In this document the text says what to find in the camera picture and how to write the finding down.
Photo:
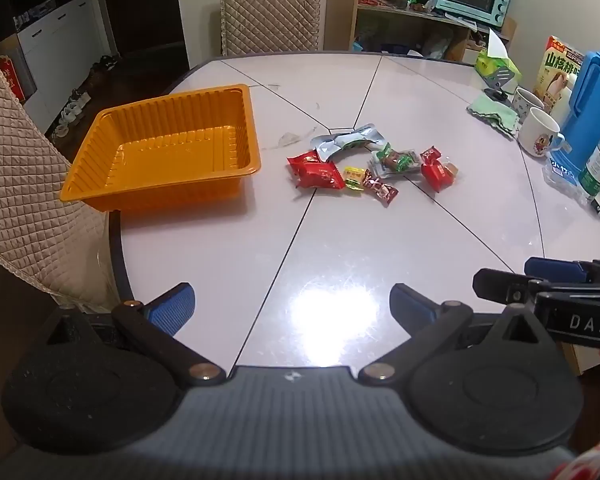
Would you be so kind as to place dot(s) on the grey phone stand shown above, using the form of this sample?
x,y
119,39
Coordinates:
x,y
502,77

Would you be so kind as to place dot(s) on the row of shoes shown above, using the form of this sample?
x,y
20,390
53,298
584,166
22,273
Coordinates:
x,y
70,110

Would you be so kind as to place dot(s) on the green label water bottle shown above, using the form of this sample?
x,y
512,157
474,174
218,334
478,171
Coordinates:
x,y
595,170

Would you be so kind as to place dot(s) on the small yellow snack packet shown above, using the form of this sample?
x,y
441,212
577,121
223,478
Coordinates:
x,y
354,178

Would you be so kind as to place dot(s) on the quilted beige chair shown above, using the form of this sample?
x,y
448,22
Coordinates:
x,y
270,10
25,185

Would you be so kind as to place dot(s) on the patterned white mug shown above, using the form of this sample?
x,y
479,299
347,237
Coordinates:
x,y
522,100

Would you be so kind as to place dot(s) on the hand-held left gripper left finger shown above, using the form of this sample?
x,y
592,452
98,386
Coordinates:
x,y
172,307

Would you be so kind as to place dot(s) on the crushed clear plastic bottle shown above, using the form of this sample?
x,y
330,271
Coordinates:
x,y
557,172

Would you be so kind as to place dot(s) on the green brown snack packet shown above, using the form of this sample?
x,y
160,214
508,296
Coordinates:
x,y
394,160

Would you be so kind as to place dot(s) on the speckled clear snack packet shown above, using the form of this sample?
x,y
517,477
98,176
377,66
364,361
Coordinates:
x,y
380,172

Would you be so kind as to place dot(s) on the red box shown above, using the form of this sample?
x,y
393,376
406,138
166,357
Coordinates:
x,y
10,77

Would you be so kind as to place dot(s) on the white cartoon mug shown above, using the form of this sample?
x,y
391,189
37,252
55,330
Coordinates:
x,y
535,135

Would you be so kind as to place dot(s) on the green cloth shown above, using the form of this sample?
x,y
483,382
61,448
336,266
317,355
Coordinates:
x,y
490,112

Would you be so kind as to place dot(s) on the large red snack packet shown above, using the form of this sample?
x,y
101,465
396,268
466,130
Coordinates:
x,y
317,174

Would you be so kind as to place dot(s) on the green tissue box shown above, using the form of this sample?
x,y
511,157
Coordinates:
x,y
490,65

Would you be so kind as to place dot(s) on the quilted beige chair back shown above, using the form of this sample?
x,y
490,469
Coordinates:
x,y
270,10

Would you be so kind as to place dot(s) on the small dark red candy packet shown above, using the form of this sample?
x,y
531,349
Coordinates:
x,y
380,190

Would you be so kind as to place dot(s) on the yellow snack box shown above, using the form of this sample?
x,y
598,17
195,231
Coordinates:
x,y
555,70

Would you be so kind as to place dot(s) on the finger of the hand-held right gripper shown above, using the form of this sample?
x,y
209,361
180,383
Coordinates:
x,y
500,286
555,270

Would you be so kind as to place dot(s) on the white cabinet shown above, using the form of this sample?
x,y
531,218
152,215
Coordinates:
x,y
65,35

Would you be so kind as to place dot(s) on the white ceramic pot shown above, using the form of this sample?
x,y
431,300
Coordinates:
x,y
572,81

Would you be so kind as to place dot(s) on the red flat packet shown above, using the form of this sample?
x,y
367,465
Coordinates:
x,y
371,2

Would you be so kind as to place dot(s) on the blue jug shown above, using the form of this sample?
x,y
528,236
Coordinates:
x,y
590,100

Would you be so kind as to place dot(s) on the white plastic bag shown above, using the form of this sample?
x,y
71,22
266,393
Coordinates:
x,y
437,47

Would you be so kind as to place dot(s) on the silver snack pouch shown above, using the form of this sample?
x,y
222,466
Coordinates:
x,y
330,147

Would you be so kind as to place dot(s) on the orange plastic tray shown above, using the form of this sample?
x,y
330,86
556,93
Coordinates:
x,y
170,150

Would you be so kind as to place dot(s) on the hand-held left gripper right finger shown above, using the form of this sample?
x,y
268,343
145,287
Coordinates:
x,y
411,306

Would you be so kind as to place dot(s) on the wooden shelf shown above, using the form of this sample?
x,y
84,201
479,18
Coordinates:
x,y
340,10

